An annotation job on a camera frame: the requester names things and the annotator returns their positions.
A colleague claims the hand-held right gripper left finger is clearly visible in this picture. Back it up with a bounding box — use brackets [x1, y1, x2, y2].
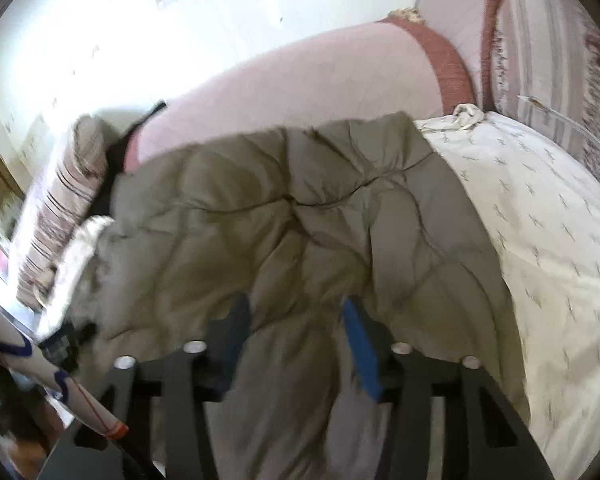
[40, 292, 254, 480]

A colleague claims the striped floral cushion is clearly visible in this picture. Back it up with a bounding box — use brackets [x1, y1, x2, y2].
[482, 0, 600, 186]

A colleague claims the striped pillow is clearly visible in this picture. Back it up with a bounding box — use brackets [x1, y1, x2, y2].
[15, 115, 111, 306]

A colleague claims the pink padded headboard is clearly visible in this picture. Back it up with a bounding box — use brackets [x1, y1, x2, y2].
[125, 15, 478, 171]

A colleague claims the grey puffer jacket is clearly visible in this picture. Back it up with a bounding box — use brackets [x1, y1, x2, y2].
[45, 110, 531, 480]

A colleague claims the pink red sofa backrest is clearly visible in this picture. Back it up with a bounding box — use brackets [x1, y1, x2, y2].
[412, 0, 561, 111]

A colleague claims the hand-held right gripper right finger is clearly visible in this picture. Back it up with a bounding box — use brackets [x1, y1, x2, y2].
[341, 297, 556, 480]

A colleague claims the dark cloth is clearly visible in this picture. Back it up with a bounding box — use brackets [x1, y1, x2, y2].
[87, 101, 168, 221]

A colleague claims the white patterned bedsheet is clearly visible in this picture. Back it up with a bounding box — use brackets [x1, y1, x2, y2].
[35, 102, 600, 476]

